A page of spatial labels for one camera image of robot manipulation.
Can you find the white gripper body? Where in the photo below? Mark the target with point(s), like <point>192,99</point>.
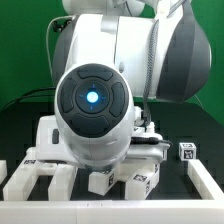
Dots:
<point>49,144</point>

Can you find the white chair back frame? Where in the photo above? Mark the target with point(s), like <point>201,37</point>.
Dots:
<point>23,180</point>

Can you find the white chair seat part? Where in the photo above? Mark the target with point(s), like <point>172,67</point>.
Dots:
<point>127,170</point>

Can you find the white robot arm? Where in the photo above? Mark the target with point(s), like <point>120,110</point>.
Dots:
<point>111,52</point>

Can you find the white block at left edge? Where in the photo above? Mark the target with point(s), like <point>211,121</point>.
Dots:
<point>3,170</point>

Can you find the white small cube right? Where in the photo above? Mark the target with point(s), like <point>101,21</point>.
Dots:
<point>187,151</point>

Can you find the white obstacle fence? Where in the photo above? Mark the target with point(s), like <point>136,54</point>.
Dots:
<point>208,209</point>

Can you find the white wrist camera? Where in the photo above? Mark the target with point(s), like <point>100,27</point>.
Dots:
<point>148,146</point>

